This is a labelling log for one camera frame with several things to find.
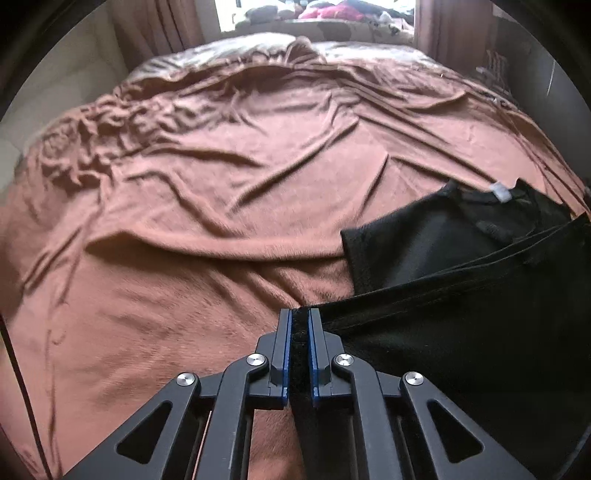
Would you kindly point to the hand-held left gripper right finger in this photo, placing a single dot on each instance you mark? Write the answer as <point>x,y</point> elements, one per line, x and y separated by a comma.
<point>317,360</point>

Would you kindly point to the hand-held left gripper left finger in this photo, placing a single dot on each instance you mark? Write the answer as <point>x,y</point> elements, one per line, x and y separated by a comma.
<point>282,360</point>

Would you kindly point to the black garment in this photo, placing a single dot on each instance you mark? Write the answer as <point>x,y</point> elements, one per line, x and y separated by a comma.
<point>438,332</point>

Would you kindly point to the pile of clothes hangers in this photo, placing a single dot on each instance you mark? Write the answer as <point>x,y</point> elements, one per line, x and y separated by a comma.
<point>498,98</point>

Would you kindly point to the pink clothes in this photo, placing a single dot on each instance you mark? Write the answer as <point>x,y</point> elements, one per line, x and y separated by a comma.
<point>330,11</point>

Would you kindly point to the brown blanket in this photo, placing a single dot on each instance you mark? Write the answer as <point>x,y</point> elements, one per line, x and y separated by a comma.
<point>207,194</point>

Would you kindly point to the white pillows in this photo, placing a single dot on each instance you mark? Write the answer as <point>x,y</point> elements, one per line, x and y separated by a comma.
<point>369,50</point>

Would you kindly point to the books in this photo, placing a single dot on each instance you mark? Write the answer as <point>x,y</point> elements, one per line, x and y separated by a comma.
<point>495,62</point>

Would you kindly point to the window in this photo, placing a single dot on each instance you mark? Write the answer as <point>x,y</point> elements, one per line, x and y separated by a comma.
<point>277,11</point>

